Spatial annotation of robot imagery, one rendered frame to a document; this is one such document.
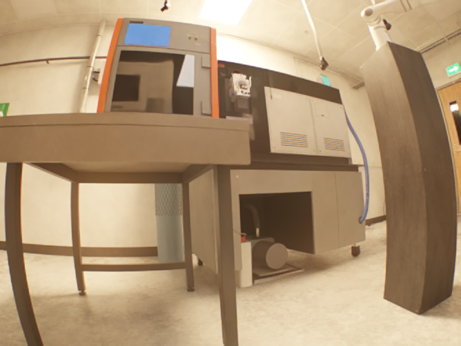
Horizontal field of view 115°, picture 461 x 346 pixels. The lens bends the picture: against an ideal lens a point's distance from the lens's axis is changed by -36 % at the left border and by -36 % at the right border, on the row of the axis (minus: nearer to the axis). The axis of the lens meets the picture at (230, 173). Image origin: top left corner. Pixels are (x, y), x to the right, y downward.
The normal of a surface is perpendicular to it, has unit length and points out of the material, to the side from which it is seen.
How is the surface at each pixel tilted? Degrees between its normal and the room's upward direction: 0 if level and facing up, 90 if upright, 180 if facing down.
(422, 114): 90
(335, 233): 90
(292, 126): 90
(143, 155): 90
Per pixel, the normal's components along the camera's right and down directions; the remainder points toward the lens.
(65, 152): 0.35, -0.15
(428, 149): 0.06, -0.15
